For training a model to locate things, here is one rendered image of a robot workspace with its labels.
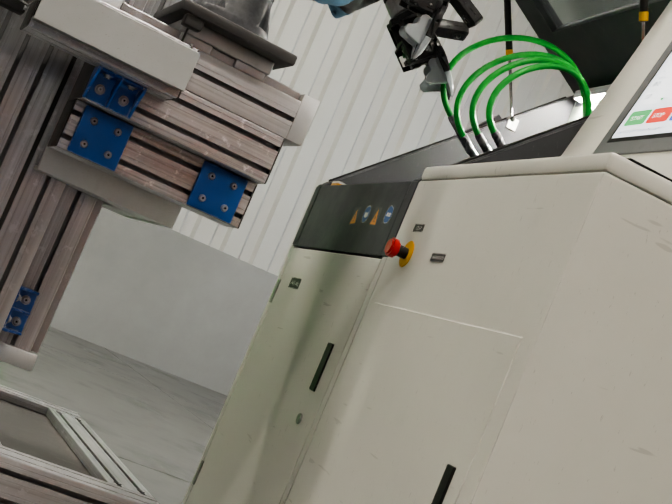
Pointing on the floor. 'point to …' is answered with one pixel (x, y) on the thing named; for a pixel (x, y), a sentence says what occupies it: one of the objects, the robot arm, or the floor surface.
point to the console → (514, 342)
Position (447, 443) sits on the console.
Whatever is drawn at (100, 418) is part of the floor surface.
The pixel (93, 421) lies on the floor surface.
